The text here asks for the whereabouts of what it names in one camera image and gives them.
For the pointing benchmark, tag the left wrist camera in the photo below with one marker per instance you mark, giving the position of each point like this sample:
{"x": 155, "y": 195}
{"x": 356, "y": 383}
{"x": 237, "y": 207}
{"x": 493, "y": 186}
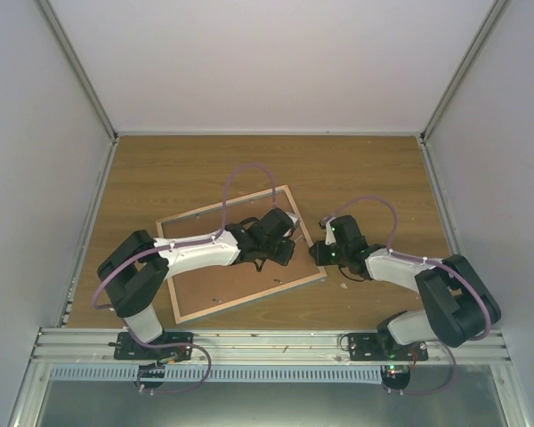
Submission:
{"x": 294, "y": 219}

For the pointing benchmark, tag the left aluminium corner post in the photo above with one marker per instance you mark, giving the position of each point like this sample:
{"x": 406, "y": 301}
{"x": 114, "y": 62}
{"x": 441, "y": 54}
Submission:
{"x": 59, "y": 34}

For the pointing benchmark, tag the aluminium corner post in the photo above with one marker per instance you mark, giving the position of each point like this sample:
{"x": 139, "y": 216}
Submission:
{"x": 488, "y": 24}
{"x": 59, "y": 34}

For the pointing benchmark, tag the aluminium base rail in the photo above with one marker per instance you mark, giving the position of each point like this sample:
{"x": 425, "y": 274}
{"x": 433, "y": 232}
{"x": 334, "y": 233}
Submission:
{"x": 244, "y": 347}

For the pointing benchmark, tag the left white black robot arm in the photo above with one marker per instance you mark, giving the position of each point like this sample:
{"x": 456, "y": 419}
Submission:
{"x": 131, "y": 276}

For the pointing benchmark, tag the grey slotted cable duct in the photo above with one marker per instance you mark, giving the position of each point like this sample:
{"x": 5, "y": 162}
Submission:
{"x": 220, "y": 374}

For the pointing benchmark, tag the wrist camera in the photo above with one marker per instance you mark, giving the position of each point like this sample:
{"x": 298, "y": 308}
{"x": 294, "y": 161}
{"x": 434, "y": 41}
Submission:
{"x": 294, "y": 219}
{"x": 325, "y": 224}

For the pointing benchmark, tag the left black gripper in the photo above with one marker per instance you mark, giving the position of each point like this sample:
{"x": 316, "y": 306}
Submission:
{"x": 284, "y": 258}

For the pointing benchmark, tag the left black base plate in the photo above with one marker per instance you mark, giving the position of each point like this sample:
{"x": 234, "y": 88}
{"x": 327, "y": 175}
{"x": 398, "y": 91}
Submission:
{"x": 168, "y": 346}

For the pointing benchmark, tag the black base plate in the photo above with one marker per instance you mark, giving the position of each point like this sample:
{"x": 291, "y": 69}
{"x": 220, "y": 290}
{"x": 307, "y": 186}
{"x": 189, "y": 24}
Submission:
{"x": 168, "y": 346}
{"x": 374, "y": 346}

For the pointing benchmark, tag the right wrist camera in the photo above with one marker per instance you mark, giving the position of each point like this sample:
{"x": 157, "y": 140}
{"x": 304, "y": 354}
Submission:
{"x": 325, "y": 224}

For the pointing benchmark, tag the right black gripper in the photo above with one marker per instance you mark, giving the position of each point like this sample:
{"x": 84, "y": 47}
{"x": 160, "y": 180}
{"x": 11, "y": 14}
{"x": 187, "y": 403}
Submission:
{"x": 319, "y": 258}

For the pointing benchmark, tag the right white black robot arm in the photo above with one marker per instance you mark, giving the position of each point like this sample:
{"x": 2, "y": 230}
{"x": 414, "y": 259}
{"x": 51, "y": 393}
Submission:
{"x": 457, "y": 306}

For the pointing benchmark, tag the right aluminium corner post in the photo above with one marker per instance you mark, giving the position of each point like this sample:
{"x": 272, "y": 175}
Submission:
{"x": 488, "y": 24}

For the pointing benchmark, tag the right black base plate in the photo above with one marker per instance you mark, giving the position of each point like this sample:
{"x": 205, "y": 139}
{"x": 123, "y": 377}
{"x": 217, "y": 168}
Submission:
{"x": 374, "y": 346}

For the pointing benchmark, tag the blue wooden picture frame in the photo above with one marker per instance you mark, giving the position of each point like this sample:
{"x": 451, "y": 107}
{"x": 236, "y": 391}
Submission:
{"x": 198, "y": 293}

